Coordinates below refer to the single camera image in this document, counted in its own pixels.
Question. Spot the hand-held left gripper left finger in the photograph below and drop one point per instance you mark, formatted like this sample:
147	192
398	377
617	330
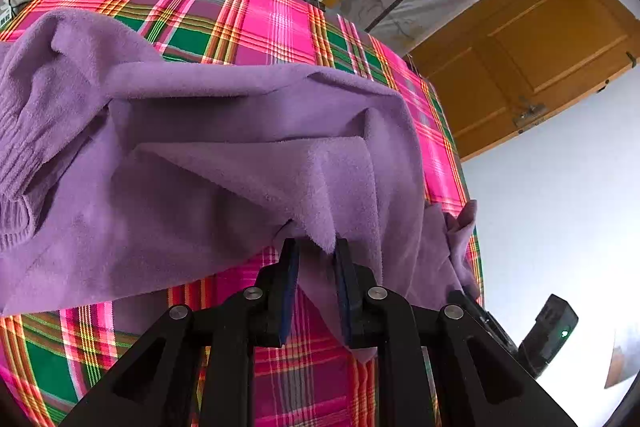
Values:
290	287

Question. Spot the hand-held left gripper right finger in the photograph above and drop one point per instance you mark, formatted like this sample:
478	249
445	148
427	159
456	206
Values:
345	292

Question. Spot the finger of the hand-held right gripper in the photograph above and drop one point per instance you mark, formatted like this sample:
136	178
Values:
492	329

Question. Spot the purple sweater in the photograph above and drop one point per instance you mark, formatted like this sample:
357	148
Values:
200	132

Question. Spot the pink plaid bed sheet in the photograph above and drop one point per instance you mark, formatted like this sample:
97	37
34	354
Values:
280	17

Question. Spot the wooden door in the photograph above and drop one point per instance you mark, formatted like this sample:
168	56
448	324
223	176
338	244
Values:
540	47

